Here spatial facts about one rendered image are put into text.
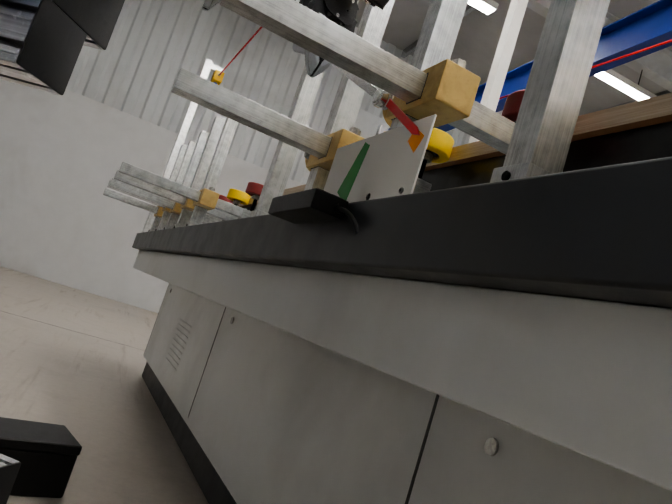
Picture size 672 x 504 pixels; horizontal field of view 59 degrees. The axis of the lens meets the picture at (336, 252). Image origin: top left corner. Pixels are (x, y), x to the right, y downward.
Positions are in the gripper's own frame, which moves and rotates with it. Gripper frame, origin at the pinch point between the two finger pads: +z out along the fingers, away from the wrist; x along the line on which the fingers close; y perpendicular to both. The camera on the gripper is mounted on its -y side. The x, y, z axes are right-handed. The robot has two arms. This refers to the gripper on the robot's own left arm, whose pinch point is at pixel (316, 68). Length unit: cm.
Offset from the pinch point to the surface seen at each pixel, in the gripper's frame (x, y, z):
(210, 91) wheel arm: 13.6, 3.3, 11.0
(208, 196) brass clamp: -40, 87, 11
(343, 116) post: -7.8, -0.5, 4.3
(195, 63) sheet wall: -298, 690, -250
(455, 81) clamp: 3.5, -30.8, 7.0
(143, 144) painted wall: -272, 698, -116
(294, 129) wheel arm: 1.1, -1.3, 10.9
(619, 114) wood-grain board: -13.1, -42.2, 3.2
